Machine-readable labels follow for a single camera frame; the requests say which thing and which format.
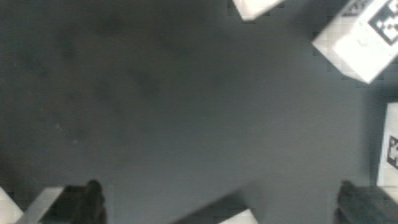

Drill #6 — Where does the white table leg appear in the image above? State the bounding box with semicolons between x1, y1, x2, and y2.
313;0;398;83
233;0;285;21
377;102;398;186

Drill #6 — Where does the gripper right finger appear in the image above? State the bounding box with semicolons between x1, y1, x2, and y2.
333;181;398;224

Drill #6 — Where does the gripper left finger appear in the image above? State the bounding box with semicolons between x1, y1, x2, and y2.
43;180;107;224

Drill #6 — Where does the white square tabletop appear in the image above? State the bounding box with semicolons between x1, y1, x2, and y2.
0;187;64;224

